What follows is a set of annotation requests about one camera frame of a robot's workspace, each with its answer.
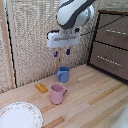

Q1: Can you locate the blue cup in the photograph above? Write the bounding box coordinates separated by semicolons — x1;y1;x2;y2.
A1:
56;66;72;83

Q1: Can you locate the white floral-rim plate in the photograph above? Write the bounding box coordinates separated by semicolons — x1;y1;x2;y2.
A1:
0;101;44;128

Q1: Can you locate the dark brown drawer cabinet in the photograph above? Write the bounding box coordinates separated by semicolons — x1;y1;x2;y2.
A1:
87;9;128;83

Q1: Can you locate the brown drawer front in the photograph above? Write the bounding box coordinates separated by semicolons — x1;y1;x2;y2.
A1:
95;13;128;51
89;41;128;81

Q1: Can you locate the black cable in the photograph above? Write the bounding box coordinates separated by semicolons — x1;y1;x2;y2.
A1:
79;14;128;37

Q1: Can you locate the silver drawer handle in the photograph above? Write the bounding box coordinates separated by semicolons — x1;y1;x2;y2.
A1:
105;29;128;37
97;55;123;68

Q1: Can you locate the orange rectangular block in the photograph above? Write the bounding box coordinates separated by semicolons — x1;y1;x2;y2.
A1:
35;82;49;94

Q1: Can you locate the pink mug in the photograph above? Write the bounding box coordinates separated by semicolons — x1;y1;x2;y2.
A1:
49;83;69;105

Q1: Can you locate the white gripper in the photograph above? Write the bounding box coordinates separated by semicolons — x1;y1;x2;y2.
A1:
46;29;81;58

